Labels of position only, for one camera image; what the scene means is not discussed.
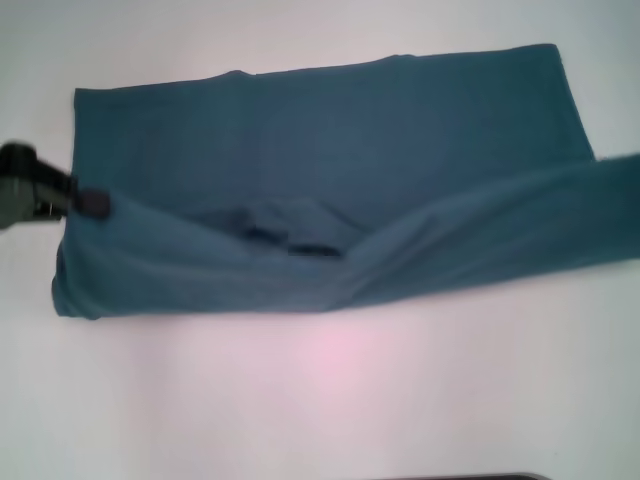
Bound blue shirt with pink print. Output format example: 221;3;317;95
49;42;640;321

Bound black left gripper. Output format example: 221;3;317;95
0;141;111;232

